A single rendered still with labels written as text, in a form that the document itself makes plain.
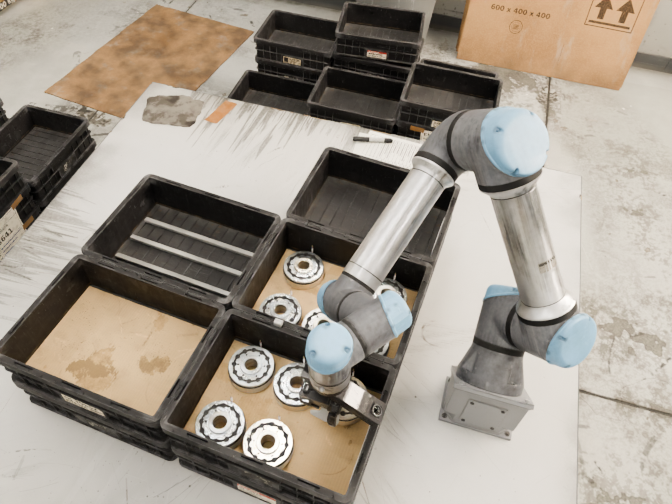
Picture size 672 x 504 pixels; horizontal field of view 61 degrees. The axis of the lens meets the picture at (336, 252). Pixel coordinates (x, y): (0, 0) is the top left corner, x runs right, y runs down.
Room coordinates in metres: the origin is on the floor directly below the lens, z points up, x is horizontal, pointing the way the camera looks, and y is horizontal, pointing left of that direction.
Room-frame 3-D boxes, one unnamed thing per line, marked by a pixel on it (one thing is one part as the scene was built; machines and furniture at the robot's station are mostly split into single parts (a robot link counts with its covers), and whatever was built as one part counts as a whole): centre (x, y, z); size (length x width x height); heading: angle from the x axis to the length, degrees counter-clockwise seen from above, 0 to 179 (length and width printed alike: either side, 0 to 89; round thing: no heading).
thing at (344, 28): (2.57, -0.13, 0.37); 0.42 x 0.34 x 0.46; 78
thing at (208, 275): (0.91, 0.38, 0.87); 0.40 x 0.30 x 0.11; 73
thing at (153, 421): (0.62, 0.47, 0.92); 0.40 x 0.30 x 0.02; 73
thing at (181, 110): (1.67, 0.63, 0.71); 0.22 x 0.19 x 0.01; 78
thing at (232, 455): (0.50, 0.09, 0.92); 0.40 x 0.30 x 0.02; 73
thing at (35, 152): (1.69, 1.24, 0.31); 0.40 x 0.30 x 0.34; 168
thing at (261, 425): (0.43, 0.11, 0.86); 0.10 x 0.10 x 0.01
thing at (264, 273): (0.79, 0.00, 0.87); 0.40 x 0.30 x 0.11; 73
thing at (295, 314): (0.75, 0.12, 0.86); 0.10 x 0.10 x 0.01
